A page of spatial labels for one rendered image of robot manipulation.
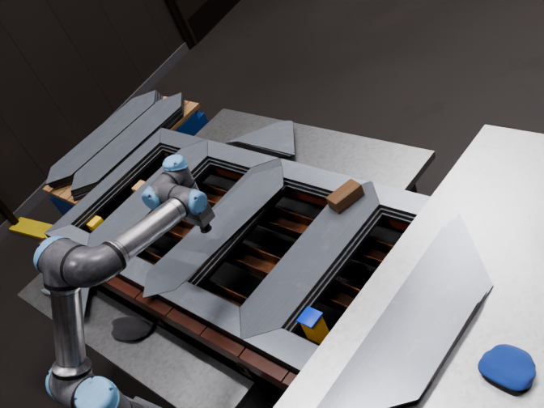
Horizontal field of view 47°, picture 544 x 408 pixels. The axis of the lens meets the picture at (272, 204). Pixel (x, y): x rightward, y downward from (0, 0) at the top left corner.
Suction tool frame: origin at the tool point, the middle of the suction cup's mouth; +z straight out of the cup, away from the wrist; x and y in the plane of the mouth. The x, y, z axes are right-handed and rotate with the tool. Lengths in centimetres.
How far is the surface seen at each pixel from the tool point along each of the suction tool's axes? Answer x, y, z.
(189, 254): 7.5, 5.6, 7.7
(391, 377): 33, -95, -13
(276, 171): -40.2, -1.1, 4.8
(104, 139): -39, 110, 7
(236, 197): -23.1, 6.7, 5.9
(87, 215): 5, 74, 11
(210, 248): 2.2, -0.7, 7.3
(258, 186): -30.7, 1.1, 5.4
